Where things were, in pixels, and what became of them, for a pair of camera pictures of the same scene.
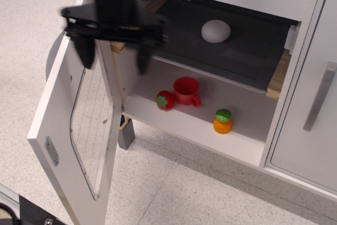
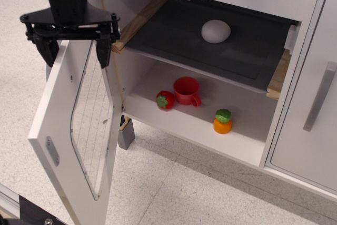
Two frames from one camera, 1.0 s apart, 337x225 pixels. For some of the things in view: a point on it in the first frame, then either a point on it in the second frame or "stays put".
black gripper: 90,22 → 40,28
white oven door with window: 75,136 stays put
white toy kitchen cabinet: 248,70 stays put
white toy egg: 215,31 stays put
